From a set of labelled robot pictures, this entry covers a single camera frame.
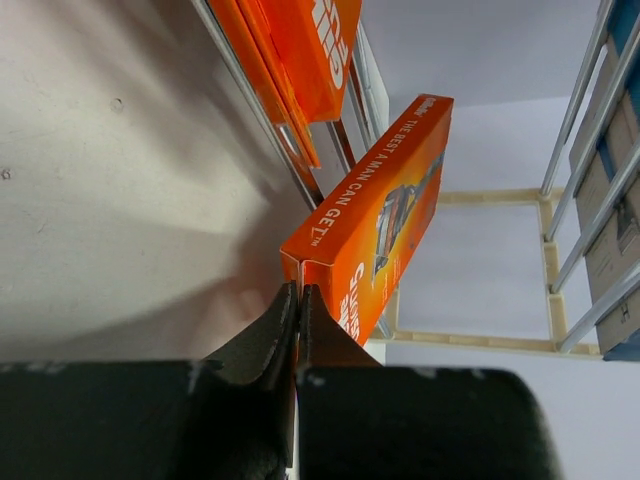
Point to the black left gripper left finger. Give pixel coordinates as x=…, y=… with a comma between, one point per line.
x=229, y=415

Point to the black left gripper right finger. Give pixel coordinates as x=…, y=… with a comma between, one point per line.
x=359, y=419

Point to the orange Gillette Fusion5 box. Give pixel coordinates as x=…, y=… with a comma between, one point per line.
x=296, y=55
x=357, y=244

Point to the blue Harry's razor box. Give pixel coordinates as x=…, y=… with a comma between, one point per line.
x=616, y=248

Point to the cream metal-rod shelf rack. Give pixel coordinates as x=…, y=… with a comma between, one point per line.
x=495, y=269

